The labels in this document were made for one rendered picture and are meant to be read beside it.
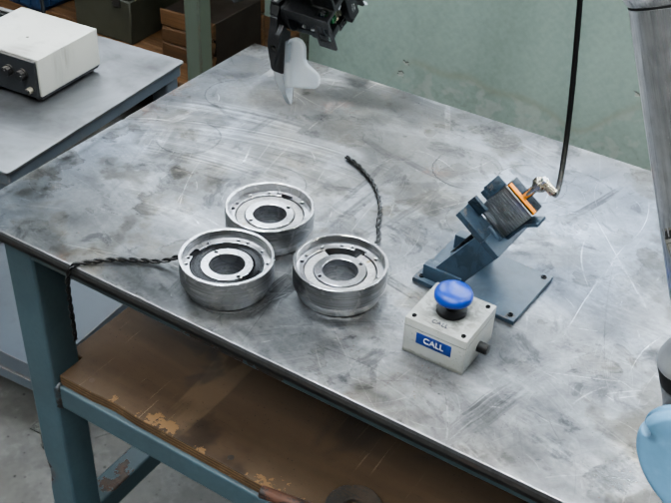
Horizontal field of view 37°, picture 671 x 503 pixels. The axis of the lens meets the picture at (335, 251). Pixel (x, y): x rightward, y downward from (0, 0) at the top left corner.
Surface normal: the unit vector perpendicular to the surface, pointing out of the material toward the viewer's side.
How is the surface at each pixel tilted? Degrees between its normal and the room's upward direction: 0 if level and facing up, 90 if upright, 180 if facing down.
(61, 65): 90
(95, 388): 0
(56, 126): 0
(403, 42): 90
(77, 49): 90
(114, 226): 0
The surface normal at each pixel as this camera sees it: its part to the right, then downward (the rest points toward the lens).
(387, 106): 0.04, -0.80
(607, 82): -0.54, 0.48
